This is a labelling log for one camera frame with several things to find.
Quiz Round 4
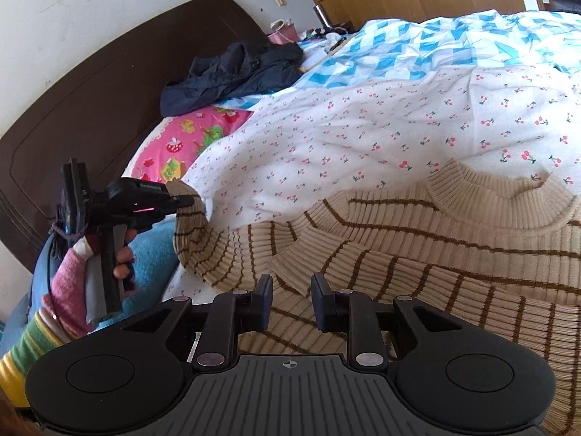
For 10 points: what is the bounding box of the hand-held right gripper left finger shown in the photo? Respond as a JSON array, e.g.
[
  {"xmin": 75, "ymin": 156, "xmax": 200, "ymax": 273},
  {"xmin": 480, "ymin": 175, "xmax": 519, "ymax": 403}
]
[{"xmin": 119, "ymin": 274, "xmax": 274, "ymax": 370}]

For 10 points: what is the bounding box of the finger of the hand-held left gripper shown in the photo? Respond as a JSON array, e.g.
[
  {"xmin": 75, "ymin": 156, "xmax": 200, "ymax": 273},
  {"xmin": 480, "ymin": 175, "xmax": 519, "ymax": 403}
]
[{"xmin": 157, "ymin": 193, "xmax": 195, "ymax": 217}]

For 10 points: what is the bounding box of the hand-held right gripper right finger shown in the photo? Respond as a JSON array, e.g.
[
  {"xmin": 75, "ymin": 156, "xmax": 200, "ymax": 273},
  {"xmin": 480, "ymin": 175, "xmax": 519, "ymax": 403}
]
[{"xmin": 311, "ymin": 272, "xmax": 464, "ymax": 368}]

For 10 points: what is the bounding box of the beige brown-striped knit sweater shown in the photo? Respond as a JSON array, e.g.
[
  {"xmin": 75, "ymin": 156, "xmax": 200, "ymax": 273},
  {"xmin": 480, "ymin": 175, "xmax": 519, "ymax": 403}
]
[{"xmin": 166, "ymin": 159, "xmax": 581, "ymax": 436}]

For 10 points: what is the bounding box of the person's left hand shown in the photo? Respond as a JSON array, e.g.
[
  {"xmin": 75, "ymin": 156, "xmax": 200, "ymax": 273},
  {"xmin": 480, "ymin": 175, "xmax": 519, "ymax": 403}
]
[{"xmin": 113, "ymin": 230, "xmax": 137, "ymax": 293}]

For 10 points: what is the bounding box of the pink printed pillow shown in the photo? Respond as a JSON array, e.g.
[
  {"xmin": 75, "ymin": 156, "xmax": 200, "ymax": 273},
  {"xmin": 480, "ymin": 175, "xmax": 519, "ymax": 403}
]
[{"xmin": 120, "ymin": 106, "xmax": 255, "ymax": 191}]

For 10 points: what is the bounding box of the teal fuzzy towel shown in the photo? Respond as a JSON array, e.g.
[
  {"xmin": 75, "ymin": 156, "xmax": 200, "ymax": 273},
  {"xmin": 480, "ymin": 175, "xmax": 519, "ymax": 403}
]
[{"xmin": 120, "ymin": 222, "xmax": 180, "ymax": 314}]

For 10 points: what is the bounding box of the dark brown headboard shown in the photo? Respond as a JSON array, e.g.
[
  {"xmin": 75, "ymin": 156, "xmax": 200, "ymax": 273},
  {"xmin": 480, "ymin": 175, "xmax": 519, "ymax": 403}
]
[{"xmin": 0, "ymin": 0, "xmax": 273, "ymax": 259}]

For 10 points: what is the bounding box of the dark navy jacket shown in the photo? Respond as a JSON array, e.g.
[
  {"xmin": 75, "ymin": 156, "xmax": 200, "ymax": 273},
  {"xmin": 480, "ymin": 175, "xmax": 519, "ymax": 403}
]
[{"xmin": 160, "ymin": 41, "xmax": 306, "ymax": 116}]

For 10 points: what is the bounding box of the white cherry-print bed sheet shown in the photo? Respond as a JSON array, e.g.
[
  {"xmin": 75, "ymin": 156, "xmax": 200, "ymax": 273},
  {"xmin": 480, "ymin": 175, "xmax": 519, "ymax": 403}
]
[{"xmin": 162, "ymin": 64, "xmax": 581, "ymax": 303}]

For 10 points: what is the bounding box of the pink bag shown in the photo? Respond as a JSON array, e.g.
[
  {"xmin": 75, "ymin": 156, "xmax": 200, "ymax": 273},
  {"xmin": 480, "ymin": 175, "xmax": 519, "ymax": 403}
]
[{"xmin": 267, "ymin": 19, "xmax": 300, "ymax": 45}]

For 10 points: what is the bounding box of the dark nightstand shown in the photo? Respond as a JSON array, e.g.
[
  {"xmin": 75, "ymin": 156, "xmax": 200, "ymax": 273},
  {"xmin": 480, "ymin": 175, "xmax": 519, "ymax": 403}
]
[{"xmin": 300, "ymin": 19, "xmax": 360, "ymax": 50}]

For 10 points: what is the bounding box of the metal cylinder flask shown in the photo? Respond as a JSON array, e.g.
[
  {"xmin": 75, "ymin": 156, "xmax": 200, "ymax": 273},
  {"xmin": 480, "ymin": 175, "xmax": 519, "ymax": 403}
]
[{"xmin": 314, "ymin": 4, "xmax": 336, "ymax": 28}]

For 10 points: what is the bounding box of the blue white checkered quilt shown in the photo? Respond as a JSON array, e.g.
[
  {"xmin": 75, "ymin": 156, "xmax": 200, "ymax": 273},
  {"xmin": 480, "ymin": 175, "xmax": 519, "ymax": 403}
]
[{"xmin": 293, "ymin": 9, "xmax": 581, "ymax": 89}]

